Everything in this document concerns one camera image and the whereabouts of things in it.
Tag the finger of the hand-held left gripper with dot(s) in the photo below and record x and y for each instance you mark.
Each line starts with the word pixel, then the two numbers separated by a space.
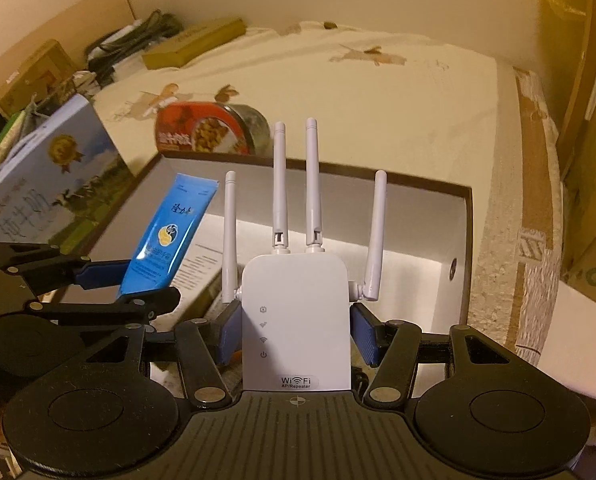
pixel 147 301
pixel 102 273

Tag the blue milk carton box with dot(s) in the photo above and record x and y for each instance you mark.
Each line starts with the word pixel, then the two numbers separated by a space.
pixel 52 180

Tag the brown cardboard box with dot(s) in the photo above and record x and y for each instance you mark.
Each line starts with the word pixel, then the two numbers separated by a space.
pixel 37 75

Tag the olive flat box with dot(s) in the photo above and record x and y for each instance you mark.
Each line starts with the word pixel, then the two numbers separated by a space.
pixel 192 42

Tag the white wifi repeater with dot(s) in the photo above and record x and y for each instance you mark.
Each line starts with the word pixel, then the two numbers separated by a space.
pixel 298 310

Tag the green package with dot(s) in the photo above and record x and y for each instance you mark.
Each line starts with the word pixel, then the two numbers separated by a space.
pixel 7 136

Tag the brown storage box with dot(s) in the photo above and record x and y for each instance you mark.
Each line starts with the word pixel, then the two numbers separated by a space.
pixel 413 240

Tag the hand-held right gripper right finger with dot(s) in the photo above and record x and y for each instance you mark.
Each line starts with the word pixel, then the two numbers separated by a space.
pixel 363 331

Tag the white tall printed carton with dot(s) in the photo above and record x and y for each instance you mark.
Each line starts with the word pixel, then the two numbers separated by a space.
pixel 197 270

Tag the cream printed tablecloth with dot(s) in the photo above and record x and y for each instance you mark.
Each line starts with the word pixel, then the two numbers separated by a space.
pixel 378 110

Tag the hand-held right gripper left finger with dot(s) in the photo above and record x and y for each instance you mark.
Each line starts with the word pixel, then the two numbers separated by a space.
pixel 227 331

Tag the blue tube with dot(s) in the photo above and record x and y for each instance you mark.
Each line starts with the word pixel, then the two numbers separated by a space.
pixel 167 230

